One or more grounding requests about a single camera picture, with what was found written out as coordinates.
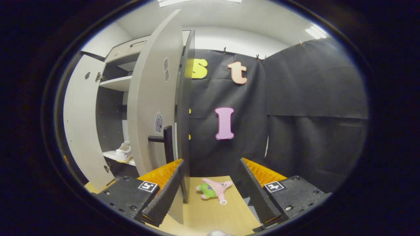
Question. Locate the grey cabinet door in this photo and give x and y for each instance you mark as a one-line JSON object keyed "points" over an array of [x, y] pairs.
{"points": [[80, 124], [147, 91]]}

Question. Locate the white canvas shoe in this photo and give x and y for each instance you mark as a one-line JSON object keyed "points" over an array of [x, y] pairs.
{"points": [[124, 153]]}

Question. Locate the grey shoe cabinet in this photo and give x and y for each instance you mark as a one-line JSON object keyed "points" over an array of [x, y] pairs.
{"points": [[185, 98]]}

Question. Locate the ceiling light panel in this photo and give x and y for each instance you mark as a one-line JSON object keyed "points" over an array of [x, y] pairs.
{"points": [[315, 32], [197, 2]]}

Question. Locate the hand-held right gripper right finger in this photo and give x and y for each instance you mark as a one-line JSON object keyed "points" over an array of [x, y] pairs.
{"points": [[259, 196]]}

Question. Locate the pink starfish plush toy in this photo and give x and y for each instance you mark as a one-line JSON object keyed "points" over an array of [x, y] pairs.
{"points": [[215, 188]]}

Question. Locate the black backdrop cloth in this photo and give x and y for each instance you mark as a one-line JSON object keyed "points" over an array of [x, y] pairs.
{"points": [[295, 98]]}

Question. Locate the grey cabinet drawer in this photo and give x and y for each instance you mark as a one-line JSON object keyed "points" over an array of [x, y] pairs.
{"points": [[123, 52]]}

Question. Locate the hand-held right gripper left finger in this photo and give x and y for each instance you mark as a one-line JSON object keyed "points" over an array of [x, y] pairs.
{"points": [[167, 196]]}

